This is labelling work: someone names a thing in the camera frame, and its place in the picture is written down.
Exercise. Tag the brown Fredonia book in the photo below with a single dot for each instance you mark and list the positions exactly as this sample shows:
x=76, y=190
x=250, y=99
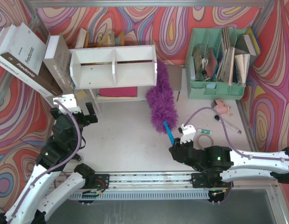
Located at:
x=28, y=63

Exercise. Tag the taupe Lonely City book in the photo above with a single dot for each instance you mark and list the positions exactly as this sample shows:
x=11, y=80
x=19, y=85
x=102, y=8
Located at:
x=57, y=60

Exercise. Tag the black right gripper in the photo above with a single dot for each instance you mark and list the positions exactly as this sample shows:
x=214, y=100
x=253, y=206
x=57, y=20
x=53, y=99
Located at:
x=176, y=149

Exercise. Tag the books behind shelf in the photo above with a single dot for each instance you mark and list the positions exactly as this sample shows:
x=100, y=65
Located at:
x=108, y=40

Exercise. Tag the white black stapler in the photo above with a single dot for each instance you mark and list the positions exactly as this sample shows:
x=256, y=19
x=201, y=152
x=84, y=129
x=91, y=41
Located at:
x=79, y=159

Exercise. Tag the green file organizer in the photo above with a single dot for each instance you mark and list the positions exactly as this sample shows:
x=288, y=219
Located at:
x=215, y=68

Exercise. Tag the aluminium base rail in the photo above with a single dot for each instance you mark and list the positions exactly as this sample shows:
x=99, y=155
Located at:
x=160, y=186

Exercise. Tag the grey notebook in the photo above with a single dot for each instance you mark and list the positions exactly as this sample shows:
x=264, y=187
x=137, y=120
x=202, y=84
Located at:
x=175, y=76

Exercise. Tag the yellow sticky note pad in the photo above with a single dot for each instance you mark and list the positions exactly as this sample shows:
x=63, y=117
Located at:
x=80, y=94

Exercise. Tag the purple fluffy duster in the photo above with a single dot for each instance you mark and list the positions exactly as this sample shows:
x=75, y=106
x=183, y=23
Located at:
x=160, y=99

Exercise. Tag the pink pig figurine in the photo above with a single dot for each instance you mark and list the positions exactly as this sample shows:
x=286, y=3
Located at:
x=221, y=107

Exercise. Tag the grey book in organizer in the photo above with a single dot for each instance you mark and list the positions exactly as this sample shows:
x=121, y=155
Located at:
x=248, y=42

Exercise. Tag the white wooden bookshelf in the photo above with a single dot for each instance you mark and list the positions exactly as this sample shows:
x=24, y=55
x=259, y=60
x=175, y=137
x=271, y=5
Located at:
x=110, y=67

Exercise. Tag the green white glue stick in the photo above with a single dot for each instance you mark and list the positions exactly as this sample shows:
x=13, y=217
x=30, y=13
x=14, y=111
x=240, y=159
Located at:
x=204, y=131

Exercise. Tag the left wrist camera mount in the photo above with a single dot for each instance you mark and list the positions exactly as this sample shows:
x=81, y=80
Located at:
x=69, y=102

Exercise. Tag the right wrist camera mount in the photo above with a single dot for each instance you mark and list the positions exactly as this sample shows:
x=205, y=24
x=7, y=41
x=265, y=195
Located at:
x=188, y=133

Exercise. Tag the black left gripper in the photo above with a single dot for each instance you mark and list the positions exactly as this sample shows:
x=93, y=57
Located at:
x=81, y=116

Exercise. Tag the white marker pen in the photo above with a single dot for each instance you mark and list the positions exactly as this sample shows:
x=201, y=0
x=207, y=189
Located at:
x=228, y=124

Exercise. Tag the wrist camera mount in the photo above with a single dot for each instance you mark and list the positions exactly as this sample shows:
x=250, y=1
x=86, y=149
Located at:
x=69, y=102
x=188, y=133

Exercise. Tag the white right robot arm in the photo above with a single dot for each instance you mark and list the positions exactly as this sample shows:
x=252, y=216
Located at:
x=217, y=166

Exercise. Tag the white Mademoiselle book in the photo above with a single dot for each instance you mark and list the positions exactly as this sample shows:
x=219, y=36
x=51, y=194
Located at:
x=7, y=51

